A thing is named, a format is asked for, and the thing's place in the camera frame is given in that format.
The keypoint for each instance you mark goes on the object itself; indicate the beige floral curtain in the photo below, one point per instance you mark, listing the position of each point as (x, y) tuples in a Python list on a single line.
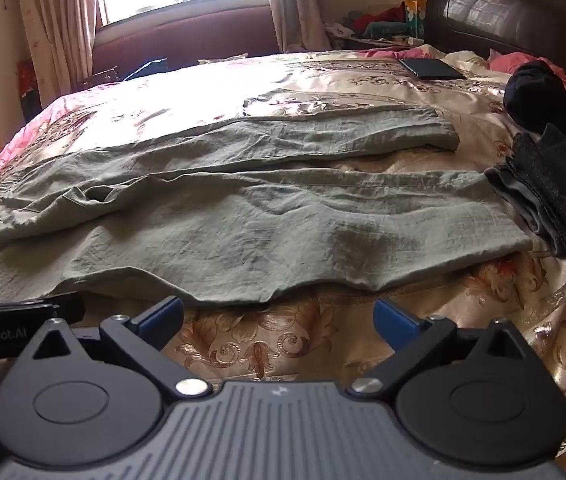
[(58, 20), (293, 5)]

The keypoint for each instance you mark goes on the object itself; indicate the floral satin bedspread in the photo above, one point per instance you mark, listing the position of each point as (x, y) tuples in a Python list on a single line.
[(273, 330)]

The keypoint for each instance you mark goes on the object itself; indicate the dark grey folded pants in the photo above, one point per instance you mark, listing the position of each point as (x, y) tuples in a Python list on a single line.
[(558, 190)]

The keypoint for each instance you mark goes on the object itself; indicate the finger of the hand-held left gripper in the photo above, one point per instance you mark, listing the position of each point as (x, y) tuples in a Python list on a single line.
[(48, 305)]

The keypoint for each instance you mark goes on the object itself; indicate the maroon window bench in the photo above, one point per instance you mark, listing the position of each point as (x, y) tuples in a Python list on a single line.
[(183, 35)]

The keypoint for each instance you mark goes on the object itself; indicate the dark brown headboard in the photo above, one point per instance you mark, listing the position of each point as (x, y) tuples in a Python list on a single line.
[(508, 10)]

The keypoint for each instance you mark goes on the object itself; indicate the yellow printed box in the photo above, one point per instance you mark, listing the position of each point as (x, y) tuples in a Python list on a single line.
[(413, 7)]

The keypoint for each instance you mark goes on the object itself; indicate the black garment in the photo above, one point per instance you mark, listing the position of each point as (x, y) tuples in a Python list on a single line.
[(543, 95)]

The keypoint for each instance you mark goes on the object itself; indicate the pile of colourful clothes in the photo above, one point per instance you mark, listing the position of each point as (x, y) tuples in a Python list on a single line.
[(378, 22)]

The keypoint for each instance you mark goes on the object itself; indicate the black tablet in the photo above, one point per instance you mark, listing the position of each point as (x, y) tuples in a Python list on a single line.
[(430, 68)]

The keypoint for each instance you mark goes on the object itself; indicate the green pants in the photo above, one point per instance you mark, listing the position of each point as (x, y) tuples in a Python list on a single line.
[(243, 210)]

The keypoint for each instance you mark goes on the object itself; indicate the blue cloth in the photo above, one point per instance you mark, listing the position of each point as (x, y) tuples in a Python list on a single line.
[(148, 67)]

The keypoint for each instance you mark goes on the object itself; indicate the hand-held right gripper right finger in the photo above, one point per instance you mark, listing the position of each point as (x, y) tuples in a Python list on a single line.
[(392, 318)]

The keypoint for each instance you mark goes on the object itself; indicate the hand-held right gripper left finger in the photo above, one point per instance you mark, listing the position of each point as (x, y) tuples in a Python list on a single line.
[(162, 316)]

